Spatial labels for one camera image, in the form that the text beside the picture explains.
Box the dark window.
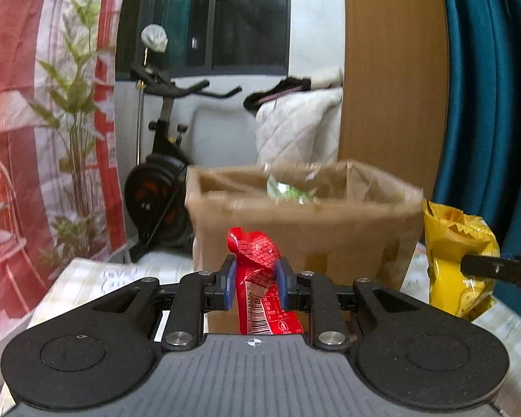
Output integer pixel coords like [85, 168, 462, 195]
[116, 0, 291, 81]

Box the black garment on blanket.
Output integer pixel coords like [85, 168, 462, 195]
[242, 76, 311, 113]

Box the cardboard box with plastic liner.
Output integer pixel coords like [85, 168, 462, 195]
[184, 158, 425, 335]

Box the white quilted blanket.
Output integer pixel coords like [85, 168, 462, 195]
[250, 67, 344, 165]

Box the yellow chip bag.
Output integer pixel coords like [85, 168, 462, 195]
[422, 199, 500, 321]

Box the lamp with white cover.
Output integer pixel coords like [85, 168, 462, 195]
[135, 24, 168, 165]

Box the black exercise bike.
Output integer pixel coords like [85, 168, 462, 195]
[124, 65, 242, 262]

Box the red printed backdrop cloth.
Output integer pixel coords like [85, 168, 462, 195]
[0, 0, 126, 340]

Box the wooden panel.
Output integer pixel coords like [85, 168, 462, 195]
[339, 0, 449, 197]

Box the green rice cracker bag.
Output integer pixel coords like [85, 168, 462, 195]
[266, 174, 319, 204]

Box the red snack packet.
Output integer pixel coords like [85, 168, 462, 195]
[226, 227, 303, 335]

